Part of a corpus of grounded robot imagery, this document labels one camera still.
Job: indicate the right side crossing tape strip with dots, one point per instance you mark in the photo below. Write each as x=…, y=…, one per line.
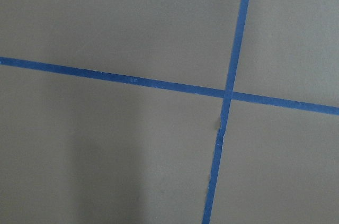
x=152, y=83

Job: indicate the right side long tape strip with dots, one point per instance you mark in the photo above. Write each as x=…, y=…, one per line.
x=224, y=114

